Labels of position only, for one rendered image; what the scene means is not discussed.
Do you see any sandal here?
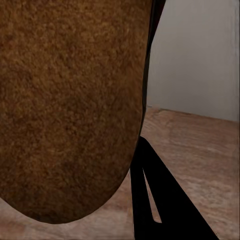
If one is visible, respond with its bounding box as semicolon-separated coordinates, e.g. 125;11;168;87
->
0;0;166;225

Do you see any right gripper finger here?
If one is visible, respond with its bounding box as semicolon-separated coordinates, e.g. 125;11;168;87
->
130;136;219;240

